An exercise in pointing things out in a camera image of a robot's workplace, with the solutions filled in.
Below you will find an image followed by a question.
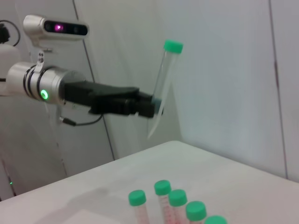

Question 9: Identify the black camera cable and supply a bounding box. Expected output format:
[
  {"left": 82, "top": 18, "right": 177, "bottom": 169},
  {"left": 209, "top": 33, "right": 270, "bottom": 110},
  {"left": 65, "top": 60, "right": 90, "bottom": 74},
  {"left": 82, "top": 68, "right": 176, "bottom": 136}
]
[{"left": 0, "top": 20, "right": 21, "bottom": 47}]

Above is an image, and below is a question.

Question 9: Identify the green-capped clear test tube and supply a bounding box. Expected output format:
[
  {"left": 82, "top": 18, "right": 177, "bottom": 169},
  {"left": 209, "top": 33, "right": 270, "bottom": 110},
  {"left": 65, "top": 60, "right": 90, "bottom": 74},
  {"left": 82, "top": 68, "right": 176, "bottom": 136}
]
[
  {"left": 204, "top": 215, "right": 228, "bottom": 224},
  {"left": 154, "top": 179, "right": 173, "bottom": 224},
  {"left": 168, "top": 189, "right": 188, "bottom": 224},
  {"left": 185, "top": 201, "right": 207, "bottom": 224},
  {"left": 128, "top": 189, "right": 150, "bottom": 224},
  {"left": 146, "top": 39, "right": 184, "bottom": 140}
]

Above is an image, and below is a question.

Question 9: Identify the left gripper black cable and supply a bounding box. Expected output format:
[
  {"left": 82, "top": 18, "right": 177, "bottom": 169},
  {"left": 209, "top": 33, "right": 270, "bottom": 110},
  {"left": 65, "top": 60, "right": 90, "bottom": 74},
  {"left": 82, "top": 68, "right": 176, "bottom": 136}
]
[{"left": 58, "top": 114, "right": 104, "bottom": 127}]

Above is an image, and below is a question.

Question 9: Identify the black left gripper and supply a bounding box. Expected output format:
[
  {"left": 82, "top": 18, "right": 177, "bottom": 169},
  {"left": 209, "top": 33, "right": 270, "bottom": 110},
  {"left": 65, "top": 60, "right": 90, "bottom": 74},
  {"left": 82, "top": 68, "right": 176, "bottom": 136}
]
[{"left": 63, "top": 80, "right": 164, "bottom": 119}]

